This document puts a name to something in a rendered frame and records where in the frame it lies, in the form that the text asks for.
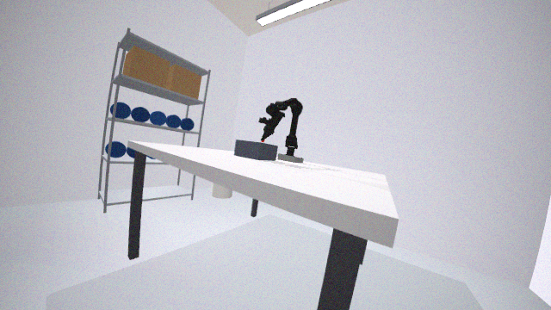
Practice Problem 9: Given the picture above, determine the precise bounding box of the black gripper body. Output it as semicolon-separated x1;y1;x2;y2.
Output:
264;117;279;134

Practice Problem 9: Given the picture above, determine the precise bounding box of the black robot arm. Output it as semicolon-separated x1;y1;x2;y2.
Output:
258;98;303;156

